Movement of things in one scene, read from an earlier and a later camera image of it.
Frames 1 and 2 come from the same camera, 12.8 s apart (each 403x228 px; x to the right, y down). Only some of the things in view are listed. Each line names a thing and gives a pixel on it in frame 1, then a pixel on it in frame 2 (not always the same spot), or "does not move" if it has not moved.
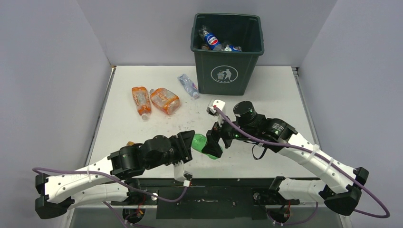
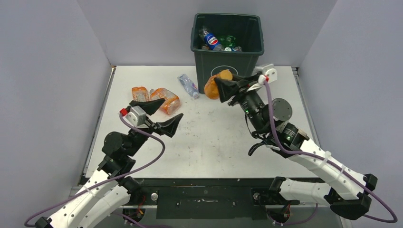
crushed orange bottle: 165,100 does not move
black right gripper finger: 212,146 → 227,89
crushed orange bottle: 141,97 does not move
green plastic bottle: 198,141 → 228,41
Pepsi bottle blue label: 211,40 does not move
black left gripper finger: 187,137 → 149,106
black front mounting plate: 202,198 does not move
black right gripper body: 227,132 → 250,102
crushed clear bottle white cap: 189,85 does not move
